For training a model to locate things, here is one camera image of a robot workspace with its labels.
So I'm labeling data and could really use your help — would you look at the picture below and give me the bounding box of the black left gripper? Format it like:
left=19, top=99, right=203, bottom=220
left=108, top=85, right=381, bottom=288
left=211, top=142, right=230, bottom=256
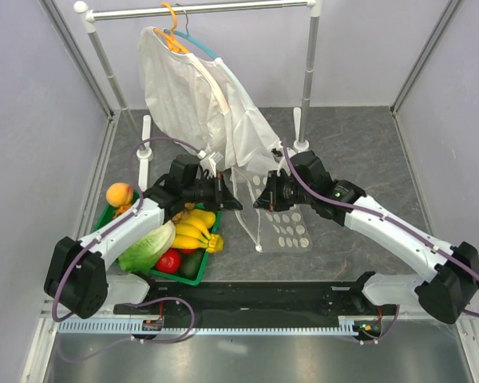
left=183, top=172, right=242, bottom=212

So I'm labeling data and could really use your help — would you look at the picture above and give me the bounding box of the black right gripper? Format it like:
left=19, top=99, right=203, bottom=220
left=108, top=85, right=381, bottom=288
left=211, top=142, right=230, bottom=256
left=254, top=170, right=315, bottom=212

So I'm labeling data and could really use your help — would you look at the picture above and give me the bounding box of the clear dotted zip top bag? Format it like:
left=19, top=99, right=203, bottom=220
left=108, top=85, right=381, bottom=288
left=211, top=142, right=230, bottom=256
left=231, top=167, right=312, bottom=253

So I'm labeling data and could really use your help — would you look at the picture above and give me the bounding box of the orange peach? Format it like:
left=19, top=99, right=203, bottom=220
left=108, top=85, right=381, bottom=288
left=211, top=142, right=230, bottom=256
left=105, top=183, right=133, bottom=207

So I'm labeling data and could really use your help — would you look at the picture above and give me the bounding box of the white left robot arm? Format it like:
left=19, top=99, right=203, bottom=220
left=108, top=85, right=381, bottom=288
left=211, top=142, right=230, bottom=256
left=44, top=155, right=243, bottom=322

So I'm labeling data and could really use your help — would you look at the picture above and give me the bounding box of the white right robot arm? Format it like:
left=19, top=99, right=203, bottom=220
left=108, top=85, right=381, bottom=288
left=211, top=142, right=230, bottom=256
left=253, top=151, right=479, bottom=324

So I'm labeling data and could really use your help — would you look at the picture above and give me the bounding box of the yellow banana bunch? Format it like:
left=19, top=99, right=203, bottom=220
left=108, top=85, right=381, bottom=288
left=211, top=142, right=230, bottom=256
left=172, top=208, right=224, bottom=253

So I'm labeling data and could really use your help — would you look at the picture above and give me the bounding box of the dark green avocado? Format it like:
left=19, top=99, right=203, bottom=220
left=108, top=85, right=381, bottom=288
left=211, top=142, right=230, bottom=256
left=179, top=251, right=205, bottom=280

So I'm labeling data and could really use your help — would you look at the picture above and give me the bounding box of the red tomato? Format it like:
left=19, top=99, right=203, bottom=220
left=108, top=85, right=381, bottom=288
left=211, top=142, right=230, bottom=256
left=155, top=248, right=182, bottom=274

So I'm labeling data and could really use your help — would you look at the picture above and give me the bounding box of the silver clothes rack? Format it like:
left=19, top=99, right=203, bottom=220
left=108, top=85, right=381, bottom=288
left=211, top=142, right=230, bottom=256
left=73, top=0, right=324, bottom=192

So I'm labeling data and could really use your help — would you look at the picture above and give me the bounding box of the green lettuce head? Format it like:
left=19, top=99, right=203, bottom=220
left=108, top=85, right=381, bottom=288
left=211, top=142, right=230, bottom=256
left=118, top=221, right=176, bottom=274

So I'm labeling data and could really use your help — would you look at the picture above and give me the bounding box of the white hanging shirt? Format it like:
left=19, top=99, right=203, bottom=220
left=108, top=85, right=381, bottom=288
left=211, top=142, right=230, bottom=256
left=138, top=27, right=280, bottom=174

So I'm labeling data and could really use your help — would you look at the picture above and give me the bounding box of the orange fruit in basket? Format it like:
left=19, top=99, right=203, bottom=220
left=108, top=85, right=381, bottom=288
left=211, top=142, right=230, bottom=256
left=113, top=203, right=132, bottom=219

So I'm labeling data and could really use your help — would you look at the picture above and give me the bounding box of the orange clothes hanger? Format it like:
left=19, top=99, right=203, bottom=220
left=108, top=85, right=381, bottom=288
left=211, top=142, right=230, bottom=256
left=152, top=2, right=190, bottom=54

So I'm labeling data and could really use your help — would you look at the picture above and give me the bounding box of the teal clothes hanger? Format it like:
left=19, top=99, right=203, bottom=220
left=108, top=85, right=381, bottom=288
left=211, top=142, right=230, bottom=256
left=174, top=30, right=220, bottom=61

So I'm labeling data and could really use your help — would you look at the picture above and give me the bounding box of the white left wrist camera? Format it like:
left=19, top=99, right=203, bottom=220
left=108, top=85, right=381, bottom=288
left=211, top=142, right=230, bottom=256
left=197, top=151, right=224, bottom=176

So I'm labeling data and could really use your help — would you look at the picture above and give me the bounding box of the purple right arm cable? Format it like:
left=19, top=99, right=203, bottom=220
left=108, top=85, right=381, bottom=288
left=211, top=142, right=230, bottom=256
left=281, top=138, right=479, bottom=320

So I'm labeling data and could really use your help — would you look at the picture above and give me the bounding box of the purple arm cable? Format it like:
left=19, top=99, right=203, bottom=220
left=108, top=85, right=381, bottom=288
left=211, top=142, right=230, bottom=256
left=50, top=136, right=207, bottom=323
left=281, top=138, right=479, bottom=320

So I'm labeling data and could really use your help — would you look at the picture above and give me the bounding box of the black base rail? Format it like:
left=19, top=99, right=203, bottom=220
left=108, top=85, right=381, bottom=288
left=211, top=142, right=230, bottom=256
left=113, top=278, right=400, bottom=332

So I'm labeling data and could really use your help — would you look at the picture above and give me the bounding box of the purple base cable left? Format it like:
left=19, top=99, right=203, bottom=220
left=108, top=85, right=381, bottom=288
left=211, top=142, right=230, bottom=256
left=57, top=295, right=196, bottom=362

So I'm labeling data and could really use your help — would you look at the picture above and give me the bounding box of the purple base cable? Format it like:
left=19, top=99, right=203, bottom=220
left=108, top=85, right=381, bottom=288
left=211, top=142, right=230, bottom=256
left=353, top=313, right=401, bottom=346
left=57, top=295, right=196, bottom=362

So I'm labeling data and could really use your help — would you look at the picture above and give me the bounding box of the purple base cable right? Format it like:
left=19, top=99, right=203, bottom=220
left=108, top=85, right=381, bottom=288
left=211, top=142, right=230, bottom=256
left=353, top=313, right=401, bottom=346

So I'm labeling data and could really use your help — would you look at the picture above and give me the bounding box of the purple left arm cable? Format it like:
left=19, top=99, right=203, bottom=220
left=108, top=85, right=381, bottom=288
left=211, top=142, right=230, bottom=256
left=50, top=136, right=207, bottom=323

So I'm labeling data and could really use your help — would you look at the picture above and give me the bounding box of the grey slotted cable duct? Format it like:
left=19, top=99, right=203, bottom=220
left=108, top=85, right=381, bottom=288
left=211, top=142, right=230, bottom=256
left=57, top=318, right=381, bottom=337

